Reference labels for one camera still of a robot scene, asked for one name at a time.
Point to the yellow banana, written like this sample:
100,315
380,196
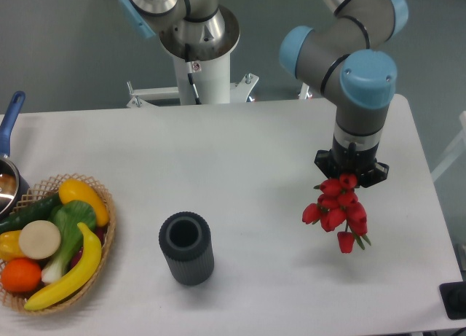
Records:
75,278

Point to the dark grey ribbed vase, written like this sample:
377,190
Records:
186,243

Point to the orange fruit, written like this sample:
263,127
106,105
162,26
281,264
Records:
21,275

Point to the beige round bun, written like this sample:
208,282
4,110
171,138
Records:
39,239

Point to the green cucumber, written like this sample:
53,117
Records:
38,210

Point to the green bok choy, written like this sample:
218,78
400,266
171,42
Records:
66,219

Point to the woven wicker basket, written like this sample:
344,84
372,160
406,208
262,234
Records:
46,188

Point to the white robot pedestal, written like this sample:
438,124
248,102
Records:
201,58

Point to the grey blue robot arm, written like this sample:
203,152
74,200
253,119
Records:
342,64

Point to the yellow bell pepper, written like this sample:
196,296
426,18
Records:
9,246

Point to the red tulip bouquet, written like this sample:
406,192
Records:
338,205

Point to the yellow squash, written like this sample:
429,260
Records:
74,189

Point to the black device at edge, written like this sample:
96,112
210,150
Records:
453,297

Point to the white frame at right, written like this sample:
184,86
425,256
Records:
451,153

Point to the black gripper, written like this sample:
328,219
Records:
363,164

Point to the blue handled saucepan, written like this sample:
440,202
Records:
13,185

